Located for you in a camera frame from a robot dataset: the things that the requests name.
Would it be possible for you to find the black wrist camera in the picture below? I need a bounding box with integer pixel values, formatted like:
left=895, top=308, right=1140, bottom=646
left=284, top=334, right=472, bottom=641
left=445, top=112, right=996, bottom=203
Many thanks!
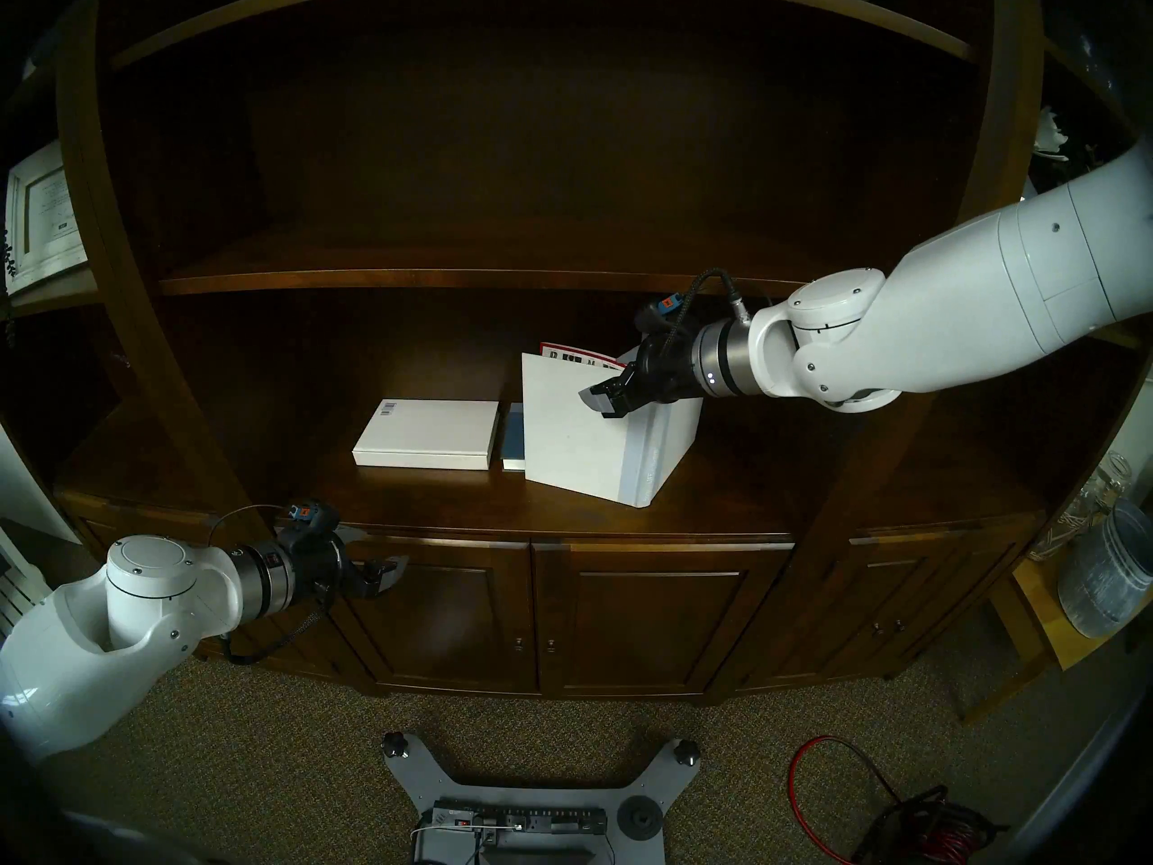
left=635, top=294, right=699, bottom=341
left=281, top=500, right=340, bottom=549

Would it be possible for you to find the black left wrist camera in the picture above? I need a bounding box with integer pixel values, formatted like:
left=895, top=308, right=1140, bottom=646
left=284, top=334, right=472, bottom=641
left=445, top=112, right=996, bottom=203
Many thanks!
left=281, top=500, right=340, bottom=549

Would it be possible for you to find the dark hanging bead plant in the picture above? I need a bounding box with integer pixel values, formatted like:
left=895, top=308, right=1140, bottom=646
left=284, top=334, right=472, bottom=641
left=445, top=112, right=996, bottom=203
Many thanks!
left=0, top=228, right=19, bottom=341

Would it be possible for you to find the dark wooden bookshelf cabinet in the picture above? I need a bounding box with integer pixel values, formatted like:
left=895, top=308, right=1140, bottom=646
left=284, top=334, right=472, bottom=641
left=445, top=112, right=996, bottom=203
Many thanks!
left=0, top=0, right=1153, bottom=702

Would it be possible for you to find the white slatted chair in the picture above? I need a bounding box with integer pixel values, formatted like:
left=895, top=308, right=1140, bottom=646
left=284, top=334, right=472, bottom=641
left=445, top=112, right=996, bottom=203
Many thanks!
left=0, top=521, right=50, bottom=639

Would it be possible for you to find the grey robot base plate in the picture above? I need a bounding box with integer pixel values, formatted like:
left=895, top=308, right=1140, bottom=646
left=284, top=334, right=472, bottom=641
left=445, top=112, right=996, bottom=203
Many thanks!
left=380, top=731, right=702, bottom=865

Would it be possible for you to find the clear glass jar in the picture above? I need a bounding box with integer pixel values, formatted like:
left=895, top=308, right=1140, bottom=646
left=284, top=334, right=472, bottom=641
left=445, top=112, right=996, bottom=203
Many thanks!
left=1027, top=451, right=1131, bottom=562

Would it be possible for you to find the light wooden side table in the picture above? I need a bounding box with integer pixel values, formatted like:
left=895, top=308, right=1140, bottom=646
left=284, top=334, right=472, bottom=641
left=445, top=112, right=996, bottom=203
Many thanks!
left=959, top=557, right=1153, bottom=724

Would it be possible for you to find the red cable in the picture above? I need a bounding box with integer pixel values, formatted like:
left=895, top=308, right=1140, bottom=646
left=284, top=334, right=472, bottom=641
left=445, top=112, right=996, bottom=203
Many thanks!
left=788, top=735, right=902, bottom=865

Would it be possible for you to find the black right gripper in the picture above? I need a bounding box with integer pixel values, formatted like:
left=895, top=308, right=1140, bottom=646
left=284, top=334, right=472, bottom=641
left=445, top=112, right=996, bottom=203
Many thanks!
left=576, top=330, right=704, bottom=420

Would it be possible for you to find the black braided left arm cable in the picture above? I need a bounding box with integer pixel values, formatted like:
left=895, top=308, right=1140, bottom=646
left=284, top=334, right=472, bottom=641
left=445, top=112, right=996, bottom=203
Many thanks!
left=221, top=588, right=339, bottom=666

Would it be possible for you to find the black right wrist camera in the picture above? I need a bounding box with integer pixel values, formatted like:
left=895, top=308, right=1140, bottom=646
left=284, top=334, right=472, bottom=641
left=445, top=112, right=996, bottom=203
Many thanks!
left=635, top=294, right=699, bottom=341

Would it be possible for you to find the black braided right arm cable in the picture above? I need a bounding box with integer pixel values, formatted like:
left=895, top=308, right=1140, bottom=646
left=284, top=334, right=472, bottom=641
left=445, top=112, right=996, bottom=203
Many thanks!
left=671, top=269, right=753, bottom=332

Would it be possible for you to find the thin grey camera wire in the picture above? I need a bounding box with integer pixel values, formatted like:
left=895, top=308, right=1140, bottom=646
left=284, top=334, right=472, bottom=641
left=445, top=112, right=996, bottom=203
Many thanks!
left=207, top=506, right=294, bottom=549

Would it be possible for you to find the large white book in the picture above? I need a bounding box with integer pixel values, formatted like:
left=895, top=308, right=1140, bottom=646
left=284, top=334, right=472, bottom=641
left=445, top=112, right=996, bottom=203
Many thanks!
left=522, top=341, right=705, bottom=509

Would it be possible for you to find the white framed certificate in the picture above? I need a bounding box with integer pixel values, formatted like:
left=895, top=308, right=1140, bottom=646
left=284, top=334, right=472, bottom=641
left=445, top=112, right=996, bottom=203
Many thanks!
left=5, top=142, right=89, bottom=296

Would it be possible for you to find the translucent ribbed plastic jar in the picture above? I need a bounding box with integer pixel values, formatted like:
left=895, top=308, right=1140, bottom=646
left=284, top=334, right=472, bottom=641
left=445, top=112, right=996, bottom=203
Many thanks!
left=1058, top=498, right=1153, bottom=639

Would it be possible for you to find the white book with barcode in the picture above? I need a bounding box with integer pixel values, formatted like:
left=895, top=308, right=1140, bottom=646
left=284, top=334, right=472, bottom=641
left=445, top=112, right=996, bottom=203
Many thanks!
left=352, top=399, right=501, bottom=470

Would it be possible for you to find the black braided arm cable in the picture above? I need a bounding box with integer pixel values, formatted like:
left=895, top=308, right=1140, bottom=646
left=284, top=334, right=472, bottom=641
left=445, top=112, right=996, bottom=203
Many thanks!
left=221, top=588, right=339, bottom=666
left=671, top=269, right=753, bottom=332

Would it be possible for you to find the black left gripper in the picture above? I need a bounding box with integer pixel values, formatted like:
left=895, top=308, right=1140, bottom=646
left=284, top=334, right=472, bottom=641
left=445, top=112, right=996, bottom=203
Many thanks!
left=293, top=527, right=411, bottom=607

